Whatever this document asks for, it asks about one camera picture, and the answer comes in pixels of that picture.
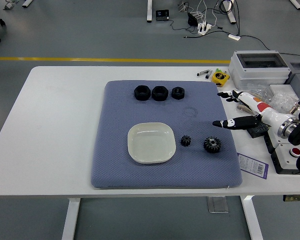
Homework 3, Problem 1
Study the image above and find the flat white box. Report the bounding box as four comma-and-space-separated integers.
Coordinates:
269, 84, 295, 97

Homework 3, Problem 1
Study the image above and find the large black hex nut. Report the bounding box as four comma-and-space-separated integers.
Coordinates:
134, 84, 152, 102
151, 85, 169, 102

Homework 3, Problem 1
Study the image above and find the blue-grey quilted mat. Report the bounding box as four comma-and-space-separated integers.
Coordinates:
90, 79, 243, 190

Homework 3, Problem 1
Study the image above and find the white table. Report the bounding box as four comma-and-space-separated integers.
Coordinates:
0, 65, 300, 200

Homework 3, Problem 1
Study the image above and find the grey metal floor plate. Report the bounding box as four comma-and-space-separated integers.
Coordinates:
206, 196, 229, 214

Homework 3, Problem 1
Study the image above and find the white square plate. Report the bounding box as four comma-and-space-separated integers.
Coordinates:
127, 122, 177, 165

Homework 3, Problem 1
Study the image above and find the white table leg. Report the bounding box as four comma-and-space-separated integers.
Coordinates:
240, 195, 264, 240
61, 198, 81, 240

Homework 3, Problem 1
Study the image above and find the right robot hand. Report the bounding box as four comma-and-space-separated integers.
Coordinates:
212, 90, 291, 133

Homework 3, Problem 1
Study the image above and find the black floor cable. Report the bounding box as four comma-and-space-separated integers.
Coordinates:
239, 34, 300, 62

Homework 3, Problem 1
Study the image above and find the yellow black under-table bracket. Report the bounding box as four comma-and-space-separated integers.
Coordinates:
282, 194, 300, 202

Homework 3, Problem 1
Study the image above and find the black digital display device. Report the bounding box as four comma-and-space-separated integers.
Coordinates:
247, 122, 271, 139

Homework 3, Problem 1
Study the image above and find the large black gear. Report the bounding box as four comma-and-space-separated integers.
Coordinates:
203, 136, 222, 154

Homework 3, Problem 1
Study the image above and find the grey electrical enclosure box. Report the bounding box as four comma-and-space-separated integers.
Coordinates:
227, 50, 292, 90

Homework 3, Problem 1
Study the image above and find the grey plastic block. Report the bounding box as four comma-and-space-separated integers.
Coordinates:
284, 61, 300, 99

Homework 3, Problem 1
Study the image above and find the small black gear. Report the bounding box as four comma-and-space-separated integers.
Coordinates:
180, 135, 192, 148

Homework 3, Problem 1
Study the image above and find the white push-button control box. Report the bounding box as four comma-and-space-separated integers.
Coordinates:
271, 142, 300, 175

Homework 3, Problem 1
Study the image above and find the white desk leg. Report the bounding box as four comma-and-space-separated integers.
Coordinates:
146, 0, 153, 23
224, 0, 238, 25

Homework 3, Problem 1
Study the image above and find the bag of white parts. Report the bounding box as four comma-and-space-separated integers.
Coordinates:
267, 90, 300, 115

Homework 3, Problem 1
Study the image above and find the white power strip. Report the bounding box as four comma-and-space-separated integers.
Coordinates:
197, 21, 212, 35

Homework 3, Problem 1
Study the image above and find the purple white label card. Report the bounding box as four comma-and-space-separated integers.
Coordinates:
236, 152, 269, 180

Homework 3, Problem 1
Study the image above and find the yellow tape measure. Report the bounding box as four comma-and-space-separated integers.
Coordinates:
211, 71, 231, 87

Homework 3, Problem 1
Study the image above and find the small black hex nut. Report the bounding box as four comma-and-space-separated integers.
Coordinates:
171, 86, 186, 100

